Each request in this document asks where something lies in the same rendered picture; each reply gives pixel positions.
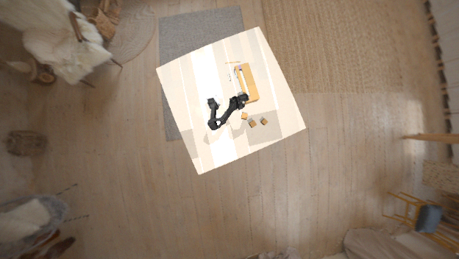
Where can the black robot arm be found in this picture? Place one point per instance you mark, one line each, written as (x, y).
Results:
(235, 103)

